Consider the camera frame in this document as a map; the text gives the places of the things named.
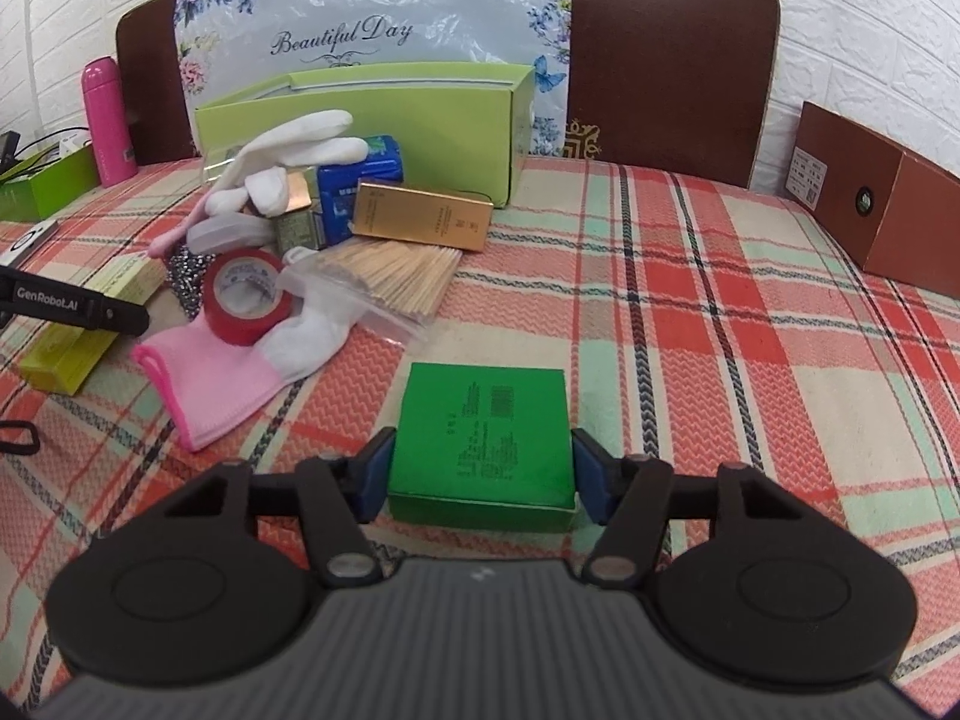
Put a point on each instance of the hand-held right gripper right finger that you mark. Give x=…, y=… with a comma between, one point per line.
x=592, y=484

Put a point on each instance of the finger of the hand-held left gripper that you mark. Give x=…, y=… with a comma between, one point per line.
x=124, y=317

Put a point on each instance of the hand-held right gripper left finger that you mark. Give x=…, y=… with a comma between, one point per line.
x=375, y=476

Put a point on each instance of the bag of wooden sticks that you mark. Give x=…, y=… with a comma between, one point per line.
x=397, y=277

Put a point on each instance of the gold rectangular box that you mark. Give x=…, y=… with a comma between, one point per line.
x=424, y=216

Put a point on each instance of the light green box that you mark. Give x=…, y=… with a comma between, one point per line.
x=435, y=127

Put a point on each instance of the long yellow-green box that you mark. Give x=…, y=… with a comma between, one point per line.
x=67, y=360

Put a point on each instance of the bright green box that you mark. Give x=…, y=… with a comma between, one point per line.
x=45, y=187

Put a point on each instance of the pink and white glove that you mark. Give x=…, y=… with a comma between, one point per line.
x=217, y=382

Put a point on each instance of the red tape roll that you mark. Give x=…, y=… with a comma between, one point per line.
x=251, y=315

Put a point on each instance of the white plastic case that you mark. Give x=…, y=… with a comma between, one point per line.
x=225, y=234

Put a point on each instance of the white charger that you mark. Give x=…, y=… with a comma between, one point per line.
x=71, y=141

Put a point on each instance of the plaid bed sheet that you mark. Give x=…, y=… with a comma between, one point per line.
x=712, y=360

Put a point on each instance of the pink thermos bottle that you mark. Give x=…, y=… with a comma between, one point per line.
x=109, y=127

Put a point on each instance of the small olive green box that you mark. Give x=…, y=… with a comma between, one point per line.
x=300, y=232

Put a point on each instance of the small copper box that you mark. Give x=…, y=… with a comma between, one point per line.
x=298, y=193

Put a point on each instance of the blue packet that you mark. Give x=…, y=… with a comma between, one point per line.
x=337, y=199

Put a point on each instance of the floral plastic bag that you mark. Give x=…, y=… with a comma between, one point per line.
x=360, y=0

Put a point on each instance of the brown cardboard box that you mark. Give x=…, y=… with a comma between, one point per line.
x=900, y=217

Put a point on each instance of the brown wooden headboard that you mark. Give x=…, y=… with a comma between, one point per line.
x=667, y=60

